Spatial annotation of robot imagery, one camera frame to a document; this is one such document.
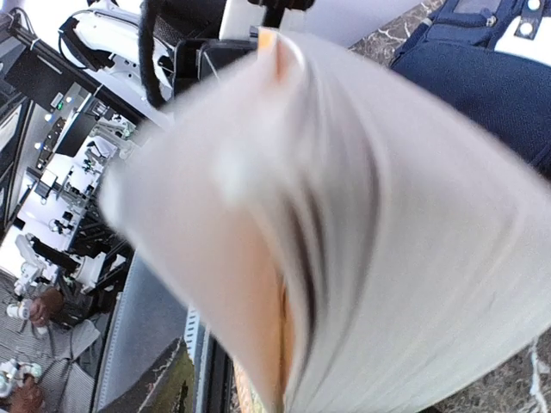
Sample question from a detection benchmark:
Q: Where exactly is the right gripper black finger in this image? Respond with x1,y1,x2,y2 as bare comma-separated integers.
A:
99,338,194,413

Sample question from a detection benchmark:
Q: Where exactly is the navy blue student backpack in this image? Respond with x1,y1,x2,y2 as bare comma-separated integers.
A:
390,1,550,176

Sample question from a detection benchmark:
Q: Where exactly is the seated person striped shirt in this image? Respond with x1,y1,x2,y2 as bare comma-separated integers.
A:
1,288,102,412

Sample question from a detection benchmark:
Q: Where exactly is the orange Treehouse paperback book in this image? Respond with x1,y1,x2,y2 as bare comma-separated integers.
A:
100,28,550,412

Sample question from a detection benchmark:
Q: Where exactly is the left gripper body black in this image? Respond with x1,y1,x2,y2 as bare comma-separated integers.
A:
172,1,314,95

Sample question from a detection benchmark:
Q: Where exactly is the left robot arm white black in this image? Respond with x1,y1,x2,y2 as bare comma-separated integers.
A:
59,1,313,109

